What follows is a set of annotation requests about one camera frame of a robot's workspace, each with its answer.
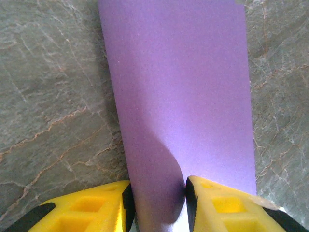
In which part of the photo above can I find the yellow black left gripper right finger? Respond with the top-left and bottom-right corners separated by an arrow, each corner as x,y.
184,175 -> 309,232

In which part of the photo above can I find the purple cloth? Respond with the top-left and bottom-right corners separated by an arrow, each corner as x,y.
98,0 -> 258,232

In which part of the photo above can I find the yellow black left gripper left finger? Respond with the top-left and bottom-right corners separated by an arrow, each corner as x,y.
3,180 -> 135,232

